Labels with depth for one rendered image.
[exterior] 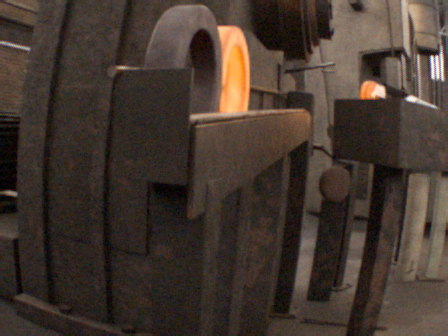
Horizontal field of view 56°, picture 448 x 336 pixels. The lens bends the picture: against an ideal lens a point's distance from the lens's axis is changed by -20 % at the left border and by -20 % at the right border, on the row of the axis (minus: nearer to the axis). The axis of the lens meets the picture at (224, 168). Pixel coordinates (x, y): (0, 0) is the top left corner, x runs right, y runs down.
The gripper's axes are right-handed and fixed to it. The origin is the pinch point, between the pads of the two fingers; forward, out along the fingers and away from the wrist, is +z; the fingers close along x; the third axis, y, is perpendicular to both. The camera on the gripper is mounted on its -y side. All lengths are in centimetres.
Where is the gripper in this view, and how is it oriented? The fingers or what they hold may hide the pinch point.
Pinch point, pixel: (372, 94)
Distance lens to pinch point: 206.4
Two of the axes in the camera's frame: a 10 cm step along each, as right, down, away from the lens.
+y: 2.4, -9.3, -2.7
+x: -7.6, 0.0, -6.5
